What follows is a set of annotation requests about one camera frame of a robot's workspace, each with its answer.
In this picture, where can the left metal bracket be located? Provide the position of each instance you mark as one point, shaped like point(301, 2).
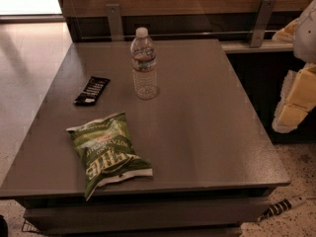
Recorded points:
point(115, 22)

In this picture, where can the metal bracket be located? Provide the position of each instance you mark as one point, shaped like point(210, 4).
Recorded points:
point(263, 16)
point(115, 22)

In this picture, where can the black snack bar wrapper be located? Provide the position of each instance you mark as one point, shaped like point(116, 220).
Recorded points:
point(92, 91)

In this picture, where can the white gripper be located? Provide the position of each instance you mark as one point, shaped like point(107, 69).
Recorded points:
point(306, 34)

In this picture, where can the clear plastic water bottle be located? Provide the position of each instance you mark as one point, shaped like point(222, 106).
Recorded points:
point(144, 65)

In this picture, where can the black white striped floor object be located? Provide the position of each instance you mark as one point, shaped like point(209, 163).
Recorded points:
point(282, 206)

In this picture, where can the right metal bracket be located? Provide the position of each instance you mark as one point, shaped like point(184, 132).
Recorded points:
point(263, 16)

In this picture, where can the green jalapeno chip bag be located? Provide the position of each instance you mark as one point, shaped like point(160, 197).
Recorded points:
point(106, 152)

